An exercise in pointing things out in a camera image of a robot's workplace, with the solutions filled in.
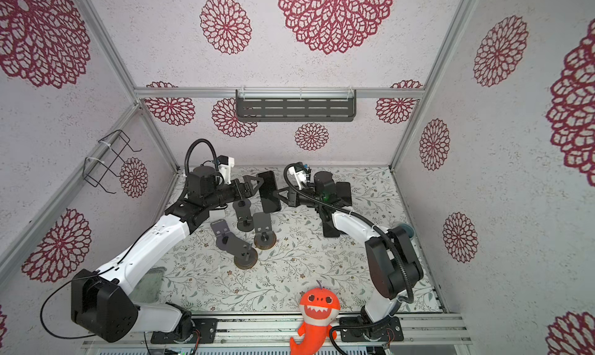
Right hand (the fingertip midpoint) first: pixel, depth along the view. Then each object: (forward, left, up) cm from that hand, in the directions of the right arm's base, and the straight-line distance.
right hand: (273, 192), depth 79 cm
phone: (0, +2, 0) cm, 2 cm away
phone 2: (-16, -18, +3) cm, 24 cm away
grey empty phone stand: (-6, +21, -21) cm, 31 cm away
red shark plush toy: (-32, -16, -16) cm, 39 cm away
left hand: (+1, +6, +3) cm, 7 cm away
